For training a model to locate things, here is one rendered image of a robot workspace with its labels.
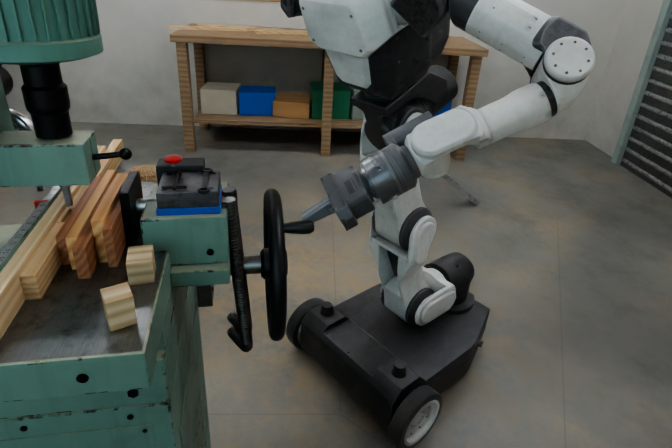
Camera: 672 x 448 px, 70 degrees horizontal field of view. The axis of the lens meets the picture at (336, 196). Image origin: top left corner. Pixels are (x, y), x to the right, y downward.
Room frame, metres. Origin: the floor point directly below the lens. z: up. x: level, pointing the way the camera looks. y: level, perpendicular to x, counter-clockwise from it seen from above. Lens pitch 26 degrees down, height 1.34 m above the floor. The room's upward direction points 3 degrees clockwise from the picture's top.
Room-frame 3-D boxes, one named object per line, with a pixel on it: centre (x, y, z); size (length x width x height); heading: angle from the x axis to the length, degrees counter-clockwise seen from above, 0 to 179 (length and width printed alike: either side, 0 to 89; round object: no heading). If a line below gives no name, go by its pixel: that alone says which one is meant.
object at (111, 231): (0.72, 0.36, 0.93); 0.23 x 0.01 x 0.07; 12
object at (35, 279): (0.79, 0.46, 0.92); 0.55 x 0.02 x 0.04; 12
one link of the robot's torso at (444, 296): (1.41, -0.31, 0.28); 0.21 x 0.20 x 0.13; 132
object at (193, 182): (0.74, 0.25, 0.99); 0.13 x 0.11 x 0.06; 12
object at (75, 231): (0.72, 0.41, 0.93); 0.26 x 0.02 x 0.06; 12
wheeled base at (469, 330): (1.39, -0.29, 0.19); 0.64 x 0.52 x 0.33; 132
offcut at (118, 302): (0.49, 0.27, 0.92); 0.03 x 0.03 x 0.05; 35
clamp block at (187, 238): (0.73, 0.25, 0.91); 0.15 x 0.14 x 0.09; 12
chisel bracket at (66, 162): (0.70, 0.47, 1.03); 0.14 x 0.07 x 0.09; 102
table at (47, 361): (0.72, 0.34, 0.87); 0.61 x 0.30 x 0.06; 12
